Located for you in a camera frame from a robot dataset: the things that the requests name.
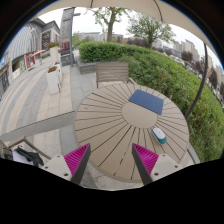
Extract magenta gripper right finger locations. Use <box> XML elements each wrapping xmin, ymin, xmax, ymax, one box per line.
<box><xmin>131</xmin><ymin>142</ymin><xmax>184</xmax><ymax>186</ymax></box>

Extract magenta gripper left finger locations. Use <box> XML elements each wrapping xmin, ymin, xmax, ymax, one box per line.
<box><xmin>41</xmin><ymin>143</ymin><xmax>92</xmax><ymax>186</ymax></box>

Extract white and teal computer mouse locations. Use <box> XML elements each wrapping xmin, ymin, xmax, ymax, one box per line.
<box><xmin>152</xmin><ymin>127</ymin><xmax>167</xmax><ymax>144</ymax></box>

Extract black bag on chair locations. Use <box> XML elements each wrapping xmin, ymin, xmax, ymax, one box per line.
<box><xmin>15</xmin><ymin>147</ymin><xmax>44</xmax><ymax>167</ymax></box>

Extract round slatted wooden table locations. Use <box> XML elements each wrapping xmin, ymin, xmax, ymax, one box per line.
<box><xmin>74</xmin><ymin>83</ymin><xmax>189</xmax><ymax>183</ymax></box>

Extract white planter with flowers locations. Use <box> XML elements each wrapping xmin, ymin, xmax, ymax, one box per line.
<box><xmin>46</xmin><ymin>66</ymin><xmax>60</xmax><ymax>94</ymax></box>
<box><xmin>47</xmin><ymin>42</ymin><xmax>60</xmax><ymax>64</ymax></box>

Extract wooden slatted chair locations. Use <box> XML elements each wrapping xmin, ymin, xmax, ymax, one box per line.
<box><xmin>96</xmin><ymin>62</ymin><xmax>135</xmax><ymax>85</ymax></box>

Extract green hedge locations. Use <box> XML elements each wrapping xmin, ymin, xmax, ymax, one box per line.
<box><xmin>78</xmin><ymin>42</ymin><xmax>224</xmax><ymax>162</ymax></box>

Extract far white planter with flowers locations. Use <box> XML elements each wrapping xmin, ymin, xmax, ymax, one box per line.
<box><xmin>47</xmin><ymin>42</ymin><xmax>60</xmax><ymax>64</ymax></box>

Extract tall dark sign pillar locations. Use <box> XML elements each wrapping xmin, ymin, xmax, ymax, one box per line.
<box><xmin>60</xmin><ymin>7</ymin><xmax>79</xmax><ymax>66</ymax></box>

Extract dark curved umbrella pole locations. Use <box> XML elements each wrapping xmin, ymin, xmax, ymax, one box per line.
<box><xmin>184</xmin><ymin>41</ymin><xmax>209</xmax><ymax>120</ymax></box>

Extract beige patio umbrella canopy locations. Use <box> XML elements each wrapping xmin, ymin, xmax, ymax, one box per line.
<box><xmin>34</xmin><ymin>0</ymin><xmax>224</xmax><ymax>63</ymax></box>

